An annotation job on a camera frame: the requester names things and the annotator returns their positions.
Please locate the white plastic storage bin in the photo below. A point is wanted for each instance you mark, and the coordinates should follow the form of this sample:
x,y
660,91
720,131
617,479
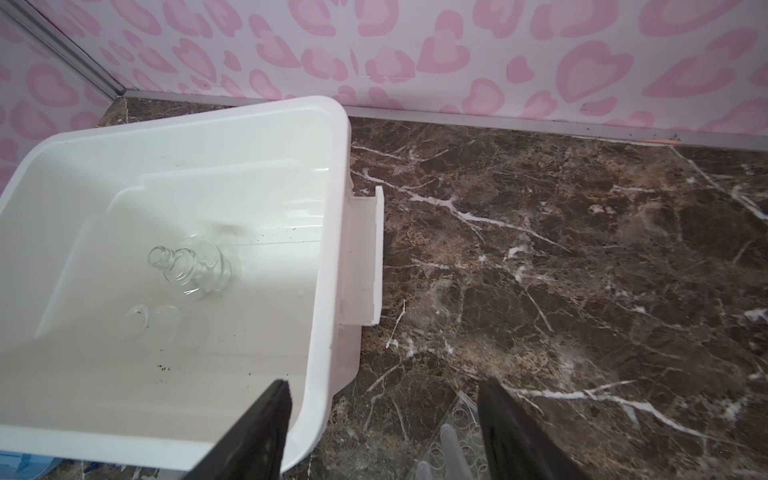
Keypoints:
x,y
158,277

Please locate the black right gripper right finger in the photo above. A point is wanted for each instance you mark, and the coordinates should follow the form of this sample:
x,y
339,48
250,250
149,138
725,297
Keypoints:
x,y
515,446

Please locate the clear test tube rack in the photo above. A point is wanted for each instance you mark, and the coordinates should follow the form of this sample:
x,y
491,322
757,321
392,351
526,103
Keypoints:
x,y
464,418

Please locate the blue capped test tube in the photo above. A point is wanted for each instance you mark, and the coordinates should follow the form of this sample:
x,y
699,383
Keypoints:
x,y
456,465

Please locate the clear glass beaker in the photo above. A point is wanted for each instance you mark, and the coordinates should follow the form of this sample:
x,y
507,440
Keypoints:
x,y
166,327

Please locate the blue plastic bin lid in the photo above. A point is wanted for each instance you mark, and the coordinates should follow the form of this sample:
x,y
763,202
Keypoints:
x,y
22,466

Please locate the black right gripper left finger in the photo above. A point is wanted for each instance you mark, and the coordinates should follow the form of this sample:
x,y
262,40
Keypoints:
x,y
254,446

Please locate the clear glass flask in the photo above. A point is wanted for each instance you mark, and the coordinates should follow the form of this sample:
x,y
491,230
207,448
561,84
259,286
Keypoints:
x,y
195,269

